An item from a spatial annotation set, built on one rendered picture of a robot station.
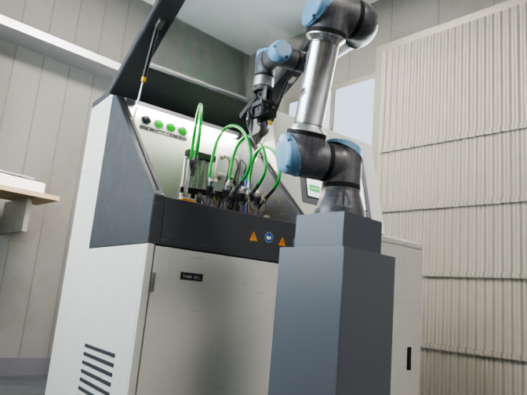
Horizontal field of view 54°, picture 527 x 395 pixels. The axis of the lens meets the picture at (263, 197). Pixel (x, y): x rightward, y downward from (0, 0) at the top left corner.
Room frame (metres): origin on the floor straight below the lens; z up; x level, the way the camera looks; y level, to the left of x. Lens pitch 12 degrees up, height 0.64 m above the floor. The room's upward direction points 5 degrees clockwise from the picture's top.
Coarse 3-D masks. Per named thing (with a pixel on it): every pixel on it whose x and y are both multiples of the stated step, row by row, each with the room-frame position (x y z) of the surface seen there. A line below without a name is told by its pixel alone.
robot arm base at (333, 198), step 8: (328, 184) 1.46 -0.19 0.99; (336, 184) 1.45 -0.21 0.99; (344, 184) 1.44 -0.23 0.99; (352, 184) 1.45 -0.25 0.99; (328, 192) 1.46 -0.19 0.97; (336, 192) 1.44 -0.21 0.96; (344, 192) 1.44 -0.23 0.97; (352, 192) 1.45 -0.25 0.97; (360, 192) 1.48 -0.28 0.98; (320, 200) 1.48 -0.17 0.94; (328, 200) 1.45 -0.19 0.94; (336, 200) 1.44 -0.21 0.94; (344, 200) 1.44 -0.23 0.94; (352, 200) 1.44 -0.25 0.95; (360, 200) 1.46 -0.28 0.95; (320, 208) 1.46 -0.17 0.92; (328, 208) 1.44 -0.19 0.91; (336, 208) 1.43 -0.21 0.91; (344, 208) 1.43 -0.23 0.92; (352, 208) 1.43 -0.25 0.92; (360, 208) 1.45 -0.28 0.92
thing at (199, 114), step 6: (198, 108) 2.05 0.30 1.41; (198, 114) 2.11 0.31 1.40; (198, 126) 1.84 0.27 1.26; (198, 132) 1.84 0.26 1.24; (192, 138) 2.18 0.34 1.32; (198, 138) 1.84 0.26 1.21; (192, 144) 2.19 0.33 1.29; (198, 144) 1.85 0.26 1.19; (192, 150) 2.20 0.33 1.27; (198, 150) 1.87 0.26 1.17; (192, 156) 2.20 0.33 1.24
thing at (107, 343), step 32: (96, 256) 2.01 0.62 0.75; (128, 256) 1.75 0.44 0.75; (96, 288) 1.97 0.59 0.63; (128, 288) 1.72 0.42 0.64; (96, 320) 1.93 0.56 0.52; (128, 320) 1.69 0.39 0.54; (96, 352) 1.89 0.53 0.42; (128, 352) 1.67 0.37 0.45; (96, 384) 1.85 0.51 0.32; (128, 384) 1.64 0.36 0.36
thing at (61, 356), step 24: (96, 120) 2.24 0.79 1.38; (96, 144) 2.20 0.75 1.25; (96, 168) 2.15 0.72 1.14; (96, 192) 2.11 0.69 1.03; (72, 240) 2.30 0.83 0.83; (72, 264) 2.25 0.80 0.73; (72, 288) 2.21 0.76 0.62; (72, 312) 2.17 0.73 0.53; (72, 336) 2.13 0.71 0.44; (48, 384) 2.31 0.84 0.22
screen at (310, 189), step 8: (304, 184) 2.36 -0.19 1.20; (312, 184) 2.39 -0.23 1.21; (320, 184) 2.42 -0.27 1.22; (304, 192) 2.34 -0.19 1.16; (312, 192) 2.37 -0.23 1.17; (320, 192) 2.41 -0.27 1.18; (304, 200) 2.33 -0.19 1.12; (312, 200) 2.36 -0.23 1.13; (368, 200) 2.61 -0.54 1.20; (368, 208) 2.60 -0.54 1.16; (368, 216) 2.58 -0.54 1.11
